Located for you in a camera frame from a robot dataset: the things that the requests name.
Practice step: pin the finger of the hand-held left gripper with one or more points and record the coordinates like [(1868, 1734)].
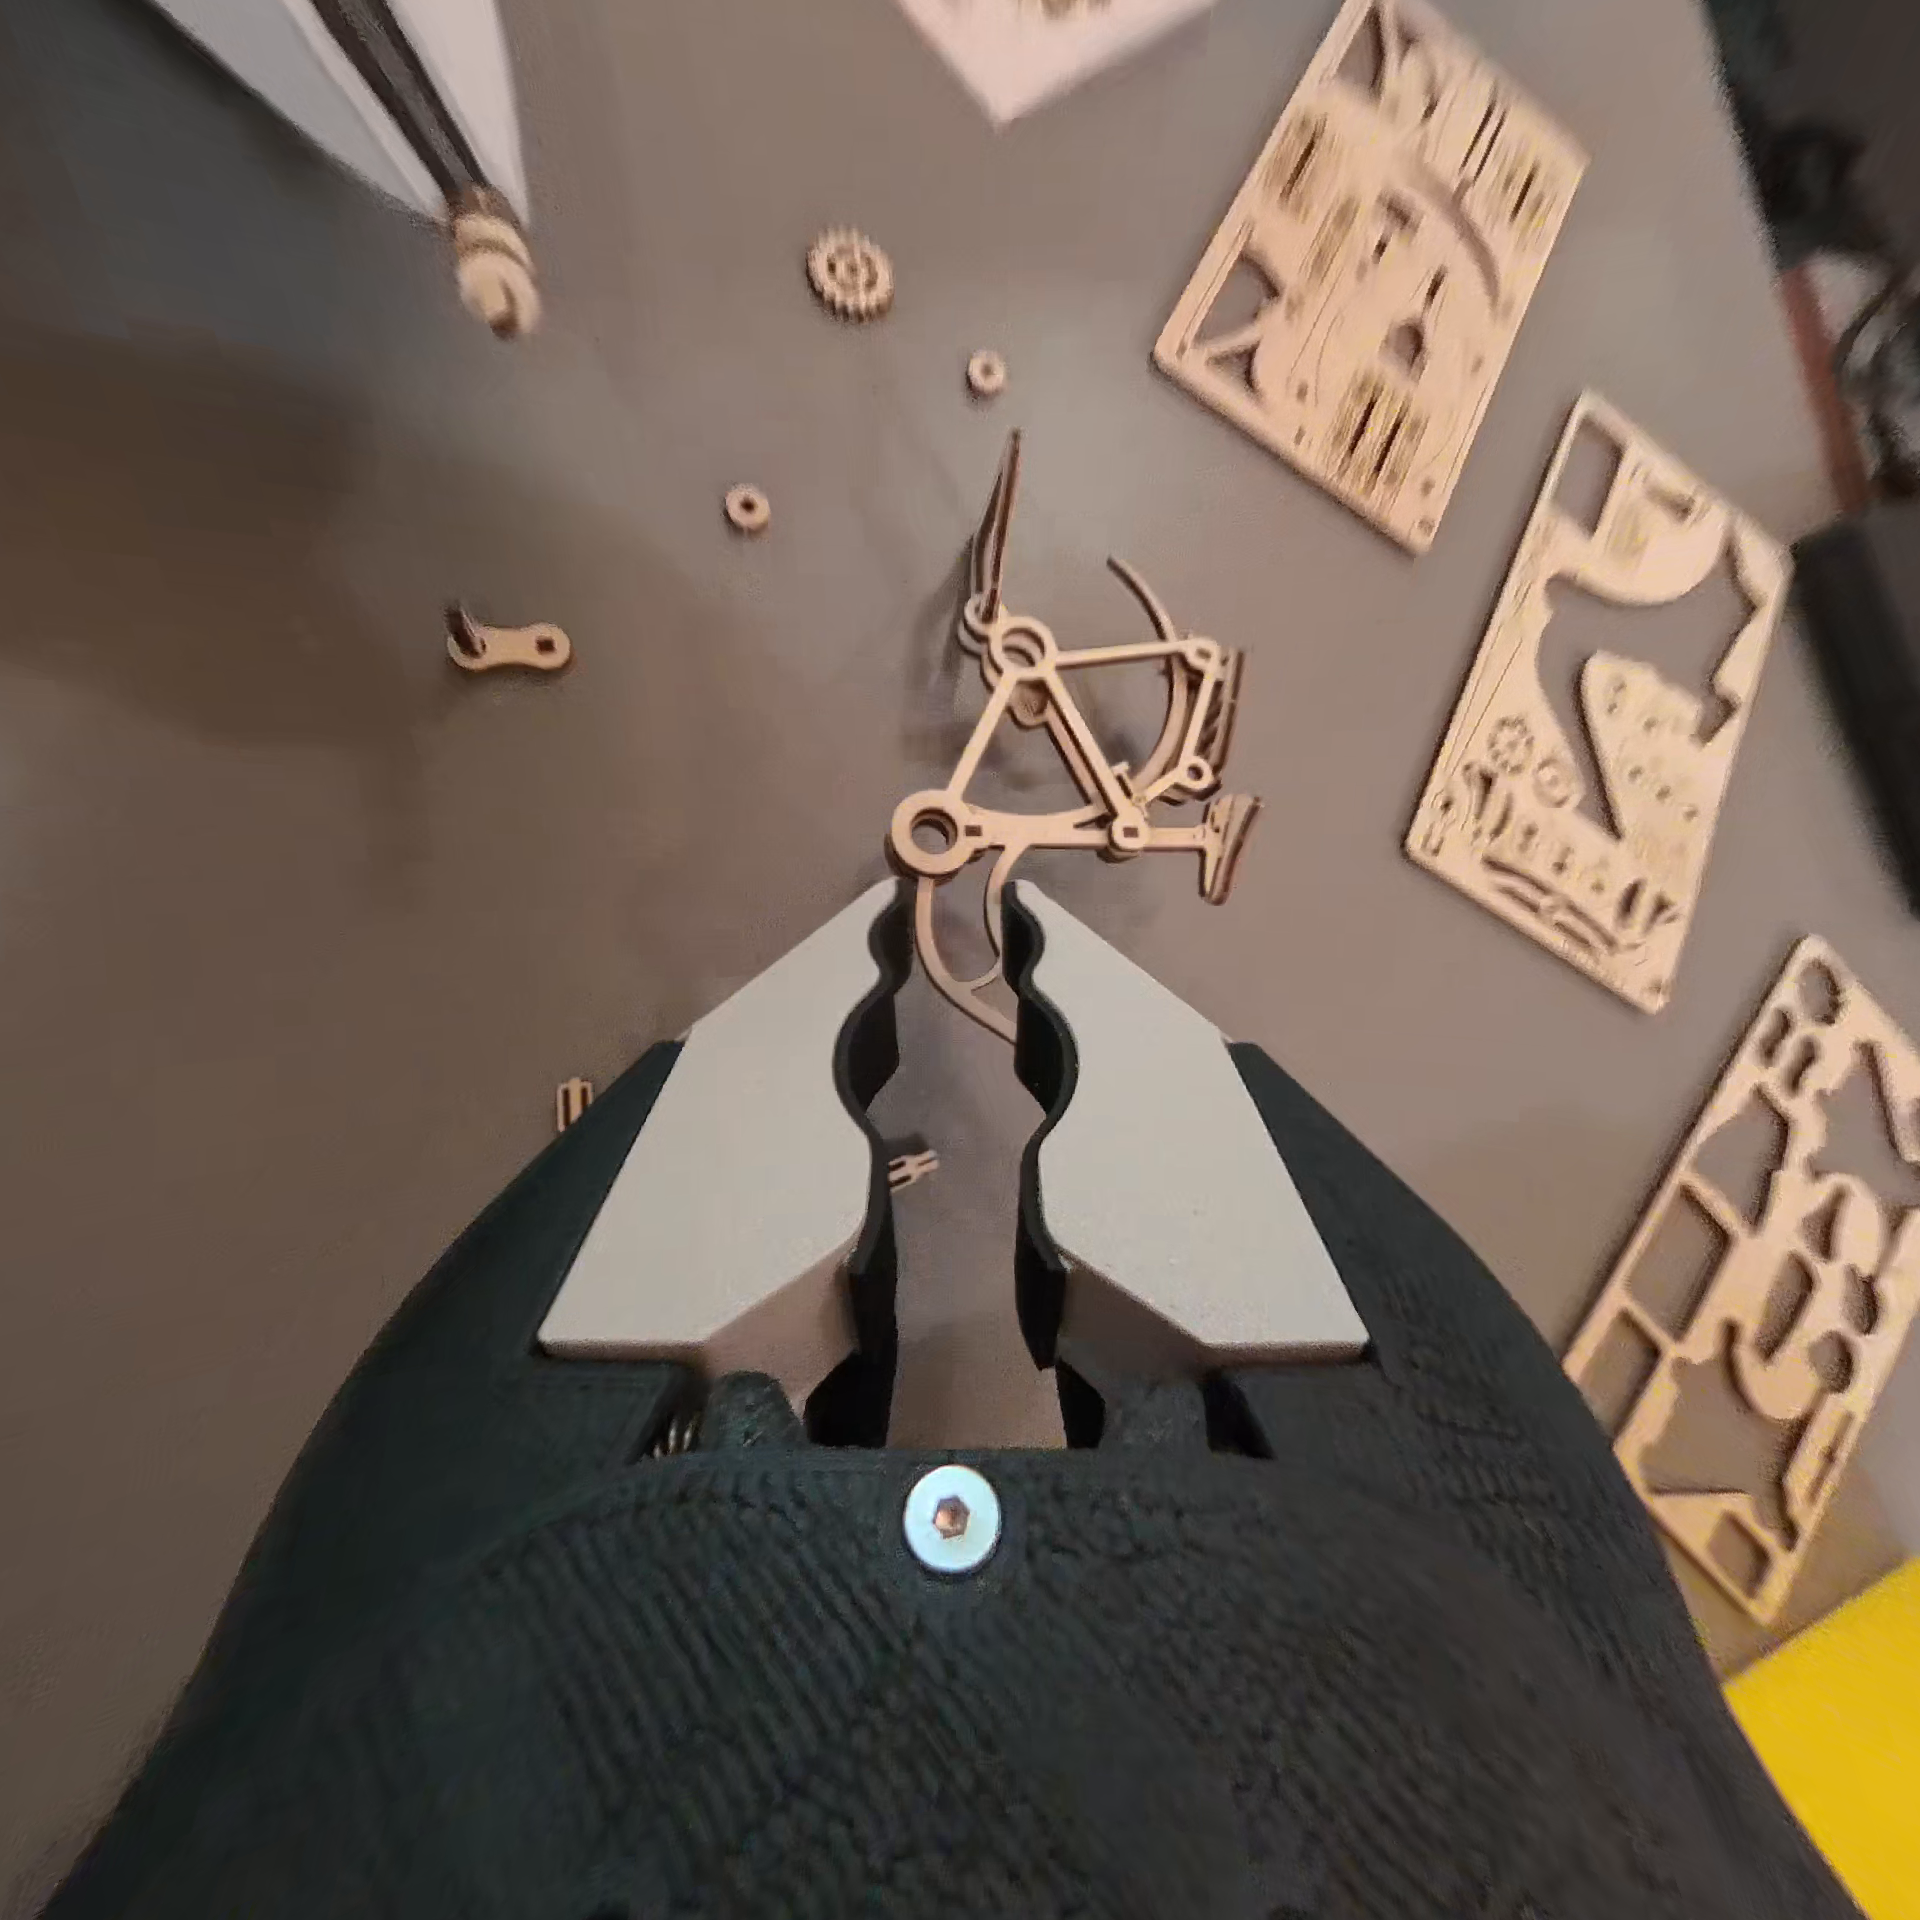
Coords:
[(285, 60), (459, 74)]

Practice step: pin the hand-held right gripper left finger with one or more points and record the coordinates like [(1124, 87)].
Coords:
[(735, 1184)]

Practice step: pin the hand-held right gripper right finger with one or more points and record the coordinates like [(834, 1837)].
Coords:
[(1200, 1200)]

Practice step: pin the wooden axle with discs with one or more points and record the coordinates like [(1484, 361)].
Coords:
[(495, 263)]

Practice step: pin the wooden model frame assembly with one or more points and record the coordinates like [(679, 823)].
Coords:
[(905, 833)]

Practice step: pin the wooden crank link with peg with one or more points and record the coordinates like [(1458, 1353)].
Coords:
[(525, 649)]

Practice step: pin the wooden parts sheet mostly empty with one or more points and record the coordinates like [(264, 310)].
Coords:
[(1692, 1166)]

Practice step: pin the wooden parts sheet mostly full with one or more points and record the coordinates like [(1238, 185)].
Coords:
[(1411, 495)]

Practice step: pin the wooden parts sheet curved cutout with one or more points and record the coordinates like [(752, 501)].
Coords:
[(1664, 584)]

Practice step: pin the small wooden connector peg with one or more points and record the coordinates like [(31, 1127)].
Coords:
[(909, 1166), (572, 1107)]

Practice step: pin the small wooden gear wheel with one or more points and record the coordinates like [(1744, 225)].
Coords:
[(850, 240)]

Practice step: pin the small wooden square-hole washer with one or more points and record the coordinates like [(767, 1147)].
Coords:
[(975, 374), (733, 511)]

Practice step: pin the white instruction booklet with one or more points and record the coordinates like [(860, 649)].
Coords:
[(1050, 60)]

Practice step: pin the yellow board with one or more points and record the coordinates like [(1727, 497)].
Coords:
[(1844, 1770)]

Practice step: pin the black rectangular box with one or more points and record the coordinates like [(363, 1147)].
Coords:
[(1868, 644)]

